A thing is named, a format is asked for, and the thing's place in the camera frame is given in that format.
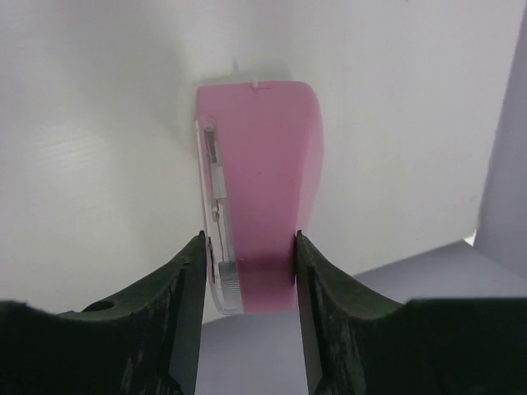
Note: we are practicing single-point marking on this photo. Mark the clear metronome cover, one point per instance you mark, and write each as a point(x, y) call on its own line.
point(222, 267)

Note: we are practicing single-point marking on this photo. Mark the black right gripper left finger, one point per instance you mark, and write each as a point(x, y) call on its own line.
point(144, 339)

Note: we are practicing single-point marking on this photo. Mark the pink metronome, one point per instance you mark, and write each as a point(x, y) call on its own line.
point(272, 142)

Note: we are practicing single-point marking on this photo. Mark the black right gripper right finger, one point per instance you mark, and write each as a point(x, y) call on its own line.
point(357, 341)

